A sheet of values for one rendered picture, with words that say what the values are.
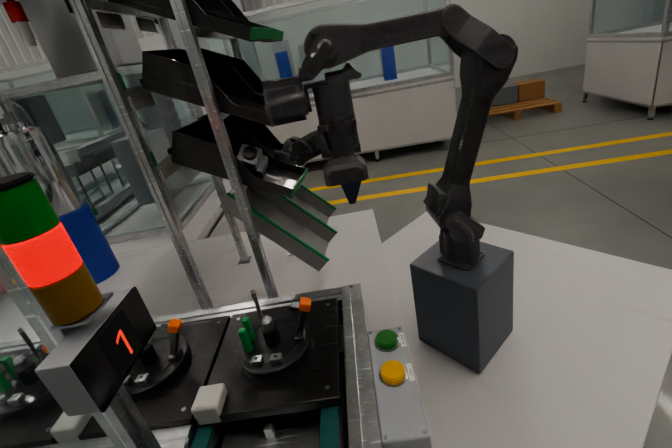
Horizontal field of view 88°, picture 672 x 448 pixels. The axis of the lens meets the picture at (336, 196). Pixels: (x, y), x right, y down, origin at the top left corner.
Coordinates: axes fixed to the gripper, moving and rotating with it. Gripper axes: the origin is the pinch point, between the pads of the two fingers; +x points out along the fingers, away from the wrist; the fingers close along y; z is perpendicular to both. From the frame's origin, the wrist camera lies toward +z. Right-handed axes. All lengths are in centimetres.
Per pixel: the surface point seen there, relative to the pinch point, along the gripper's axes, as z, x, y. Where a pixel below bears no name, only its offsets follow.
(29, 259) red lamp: 30.8, -8.7, 26.5
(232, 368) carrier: 27.2, 28.5, 8.1
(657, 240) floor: -180, 125, -132
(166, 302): 62, 39, -31
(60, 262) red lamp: 29.3, -7.2, 25.2
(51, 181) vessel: 94, 1, -51
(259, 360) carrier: 20.6, 25.0, 10.6
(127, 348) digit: 28.9, 6.1, 23.8
